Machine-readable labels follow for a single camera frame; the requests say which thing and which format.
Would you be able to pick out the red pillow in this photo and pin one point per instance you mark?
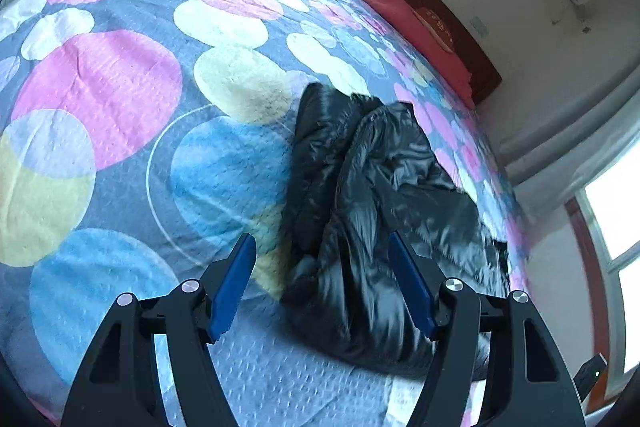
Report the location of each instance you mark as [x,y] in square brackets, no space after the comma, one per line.
[400,14]

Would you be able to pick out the window with wooden sill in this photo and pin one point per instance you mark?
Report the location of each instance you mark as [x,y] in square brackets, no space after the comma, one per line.
[615,267]

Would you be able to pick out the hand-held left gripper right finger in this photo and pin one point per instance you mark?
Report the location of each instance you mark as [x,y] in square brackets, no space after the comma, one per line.
[410,282]

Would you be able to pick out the white wall socket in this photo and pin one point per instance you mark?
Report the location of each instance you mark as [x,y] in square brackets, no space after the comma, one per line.
[481,28]

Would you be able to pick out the black puffer jacket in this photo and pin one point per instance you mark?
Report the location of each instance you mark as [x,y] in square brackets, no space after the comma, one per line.
[365,207]

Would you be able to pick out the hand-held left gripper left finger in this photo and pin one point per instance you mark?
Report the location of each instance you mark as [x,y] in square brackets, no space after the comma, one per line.
[232,287]

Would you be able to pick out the circle-patterned bedspread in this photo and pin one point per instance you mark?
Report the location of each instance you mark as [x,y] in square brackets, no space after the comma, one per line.
[100,82]

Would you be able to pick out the wooden headboard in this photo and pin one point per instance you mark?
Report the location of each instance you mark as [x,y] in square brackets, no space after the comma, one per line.
[465,37]

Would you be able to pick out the long grey curtain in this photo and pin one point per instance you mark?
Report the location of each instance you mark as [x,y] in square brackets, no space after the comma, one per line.
[570,132]

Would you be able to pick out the small embroidered cushion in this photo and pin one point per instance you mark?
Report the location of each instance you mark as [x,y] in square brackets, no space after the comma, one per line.
[437,27]

